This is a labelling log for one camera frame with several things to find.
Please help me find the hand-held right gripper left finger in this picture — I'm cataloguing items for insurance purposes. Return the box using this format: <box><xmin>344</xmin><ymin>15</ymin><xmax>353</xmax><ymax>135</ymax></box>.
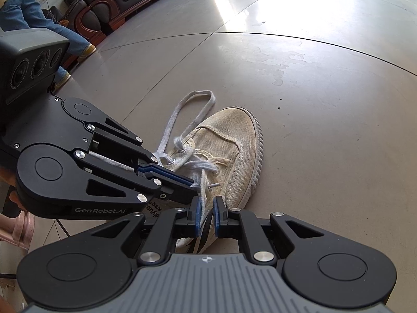
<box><xmin>92</xmin><ymin>196</ymin><xmax>202</xmax><ymax>264</ymax></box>

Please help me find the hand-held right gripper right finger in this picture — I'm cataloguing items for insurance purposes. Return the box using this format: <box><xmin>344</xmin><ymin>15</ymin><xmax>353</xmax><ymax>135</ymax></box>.
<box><xmin>213</xmin><ymin>196</ymin><xmax>324</xmax><ymax>264</ymax></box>

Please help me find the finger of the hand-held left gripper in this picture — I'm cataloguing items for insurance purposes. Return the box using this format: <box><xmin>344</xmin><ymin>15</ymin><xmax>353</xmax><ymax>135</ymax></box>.
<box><xmin>85</xmin><ymin>117</ymin><xmax>196</xmax><ymax>187</ymax></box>
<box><xmin>73</xmin><ymin>149</ymin><xmax>201</xmax><ymax>207</ymax></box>

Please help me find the white shoelace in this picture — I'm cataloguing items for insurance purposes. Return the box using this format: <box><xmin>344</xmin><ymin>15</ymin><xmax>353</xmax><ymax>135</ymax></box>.
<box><xmin>87</xmin><ymin>90</ymin><xmax>219</xmax><ymax>225</ymax></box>

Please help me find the white canvas shoe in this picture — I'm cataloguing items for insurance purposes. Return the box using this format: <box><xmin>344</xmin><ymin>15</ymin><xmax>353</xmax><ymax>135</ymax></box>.
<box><xmin>150</xmin><ymin>106</ymin><xmax>264</xmax><ymax>255</ymax></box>

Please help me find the person's left hand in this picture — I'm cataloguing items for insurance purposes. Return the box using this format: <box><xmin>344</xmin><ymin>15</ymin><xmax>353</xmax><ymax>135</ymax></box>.
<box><xmin>9</xmin><ymin>187</ymin><xmax>29</xmax><ymax>212</ymax></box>

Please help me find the dark leather sofa wooden frame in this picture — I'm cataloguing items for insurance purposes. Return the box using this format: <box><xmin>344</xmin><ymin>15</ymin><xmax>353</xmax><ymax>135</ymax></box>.
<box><xmin>62</xmin><ymin>0</ymin><xmax>211</xmax><ymax>36</ymax></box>

